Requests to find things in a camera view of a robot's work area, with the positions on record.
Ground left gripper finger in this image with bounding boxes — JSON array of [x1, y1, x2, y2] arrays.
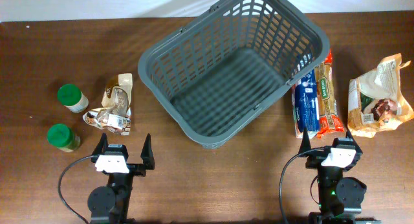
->
[[92, 133, 108, 157], [140, 133, 155, 170]]

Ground orange spaghetti packet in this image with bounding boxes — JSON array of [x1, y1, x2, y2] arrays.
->
[[314, 50, 344, 139]]

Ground brown white snack bag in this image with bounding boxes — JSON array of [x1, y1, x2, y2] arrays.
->
[[83, 73, 133, 136]]

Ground orange white food pouch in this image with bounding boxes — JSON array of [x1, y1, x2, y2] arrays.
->
[[347, 53, 413, 138]]

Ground green lid jar green contents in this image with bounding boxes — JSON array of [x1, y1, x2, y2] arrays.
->
[[47, 124, 81, 152]]

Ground blue box package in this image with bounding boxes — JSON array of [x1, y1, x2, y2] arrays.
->
[[292, 69, 320, 139]]

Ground green lid jar white label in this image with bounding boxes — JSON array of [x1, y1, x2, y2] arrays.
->
[[57, 84, 89, 113]]

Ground grey plastic basket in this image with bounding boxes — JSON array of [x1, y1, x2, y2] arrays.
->
[[138, 0, 330, 149]]

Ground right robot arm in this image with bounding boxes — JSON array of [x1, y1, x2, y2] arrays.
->
[[299, 129, 367, 223]]

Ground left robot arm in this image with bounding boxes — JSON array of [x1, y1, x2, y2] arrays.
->
[[87, 133, 155, 224]]

